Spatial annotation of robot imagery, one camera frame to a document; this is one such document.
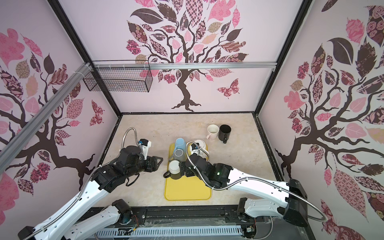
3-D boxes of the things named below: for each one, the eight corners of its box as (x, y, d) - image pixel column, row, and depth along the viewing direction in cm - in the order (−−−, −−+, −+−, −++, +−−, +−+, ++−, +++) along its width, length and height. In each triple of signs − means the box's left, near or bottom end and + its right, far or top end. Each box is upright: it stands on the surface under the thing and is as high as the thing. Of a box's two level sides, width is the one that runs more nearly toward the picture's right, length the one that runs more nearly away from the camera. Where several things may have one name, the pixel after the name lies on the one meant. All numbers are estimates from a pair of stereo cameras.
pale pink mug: (206, 143, 103) (207, 136, 96) (205, 132, 110) (206, 124, 103) (218, 143, 103) (220, 136, 96) (217, 132, 110) (218, 124, 103)
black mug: (219, 144, 103) (220, 137, 96) (217, 132, 110) (219, 124, 103) (230, 144, 103) (232, 137, 96) (228, 132, 110) (230, 124, 103)
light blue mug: (175, 154, 98) (174, 146, 90) (176, 146, 102) (175, 137, 95) (185, 154, 98) (184, 146, 90) (186, 145, 102) (185, 137, 95)
